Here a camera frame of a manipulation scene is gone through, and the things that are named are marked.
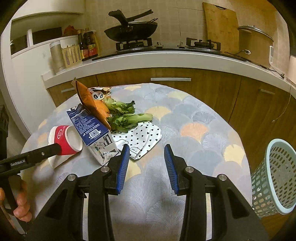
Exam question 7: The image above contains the black wok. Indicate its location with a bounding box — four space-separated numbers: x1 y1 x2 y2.
104 9 158 42

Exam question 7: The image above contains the heart pattern white cloth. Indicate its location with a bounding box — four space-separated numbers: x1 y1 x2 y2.
111 121 162 160

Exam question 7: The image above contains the dark sauce bottle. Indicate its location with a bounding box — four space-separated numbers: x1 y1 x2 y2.
77 30 89 61
84 28 98 58

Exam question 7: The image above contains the beige slotted utensil holder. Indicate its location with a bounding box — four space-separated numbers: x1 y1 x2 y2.
61 38 82 68

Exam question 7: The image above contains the steel stock pot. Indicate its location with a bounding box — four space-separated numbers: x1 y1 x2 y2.
238 25 273 68

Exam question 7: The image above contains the light blue plastic basket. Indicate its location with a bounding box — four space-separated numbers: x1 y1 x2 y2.
251 138 296 218

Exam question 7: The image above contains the blue white milk carton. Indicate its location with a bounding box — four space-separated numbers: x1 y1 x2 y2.
67 104 119 166

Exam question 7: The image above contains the green leafy vegetable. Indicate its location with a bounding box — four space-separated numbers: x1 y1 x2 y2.
103 97 153 133

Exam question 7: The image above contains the black gas stove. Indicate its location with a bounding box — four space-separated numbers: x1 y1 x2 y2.
92 38 247 62

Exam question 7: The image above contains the red paper cup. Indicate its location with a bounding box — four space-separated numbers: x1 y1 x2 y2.
48 126 83 156

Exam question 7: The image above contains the white thermometer device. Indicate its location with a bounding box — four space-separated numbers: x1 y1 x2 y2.
269 45 274 66

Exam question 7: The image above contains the panda snack bag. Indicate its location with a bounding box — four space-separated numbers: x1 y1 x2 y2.
88 87 111 100

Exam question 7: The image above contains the person's left hand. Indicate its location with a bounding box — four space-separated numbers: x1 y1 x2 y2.
13 180 32 223

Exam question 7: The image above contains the orange chip bag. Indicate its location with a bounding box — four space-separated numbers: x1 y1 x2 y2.
73 79 111 130

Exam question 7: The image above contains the grey cylindrical canister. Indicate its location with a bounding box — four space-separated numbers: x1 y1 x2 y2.
50 41 66 73

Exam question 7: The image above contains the wooden cutting board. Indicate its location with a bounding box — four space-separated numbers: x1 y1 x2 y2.
202 2 239 54

